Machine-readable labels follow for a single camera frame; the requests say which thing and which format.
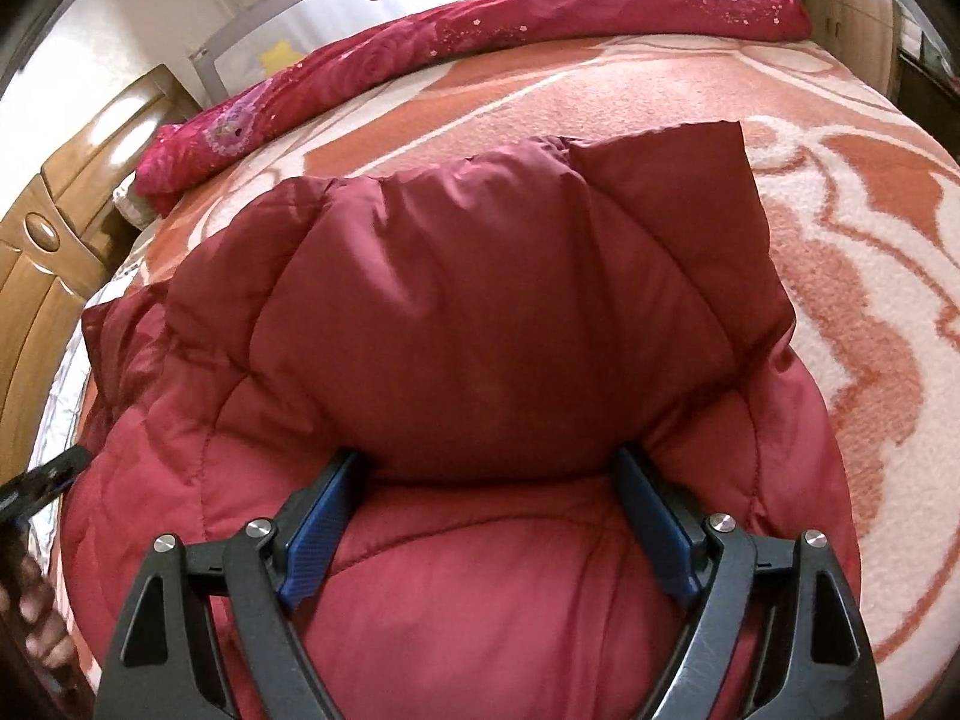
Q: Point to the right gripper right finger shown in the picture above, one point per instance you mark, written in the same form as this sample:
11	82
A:
812	658

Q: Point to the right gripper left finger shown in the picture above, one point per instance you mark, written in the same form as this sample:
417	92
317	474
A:
165	658

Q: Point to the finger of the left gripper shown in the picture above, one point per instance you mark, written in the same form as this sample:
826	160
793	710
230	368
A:
25	495

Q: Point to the dark red quilted down coat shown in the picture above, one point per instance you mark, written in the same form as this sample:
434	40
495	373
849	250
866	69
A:
487	330

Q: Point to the person's left hand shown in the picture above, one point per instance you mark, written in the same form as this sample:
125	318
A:
46	637

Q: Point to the white patterned bed sheet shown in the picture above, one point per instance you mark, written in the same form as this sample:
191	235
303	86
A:
58	429

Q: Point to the wooden bed headboard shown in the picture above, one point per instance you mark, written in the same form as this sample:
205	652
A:
63	239

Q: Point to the orange and white patterned blanket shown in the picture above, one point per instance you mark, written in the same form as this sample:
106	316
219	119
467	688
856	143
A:
862	212

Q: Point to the dark side table with clutter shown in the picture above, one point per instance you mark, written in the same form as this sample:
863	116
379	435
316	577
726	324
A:
925	90

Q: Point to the wooden wardrobe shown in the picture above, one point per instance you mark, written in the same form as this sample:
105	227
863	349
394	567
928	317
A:
870	37

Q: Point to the magenta floral rolled quilt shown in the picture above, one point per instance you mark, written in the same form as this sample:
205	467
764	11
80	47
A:
185	155

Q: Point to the grey bed guard rail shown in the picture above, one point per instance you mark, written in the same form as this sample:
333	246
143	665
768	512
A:
268	35

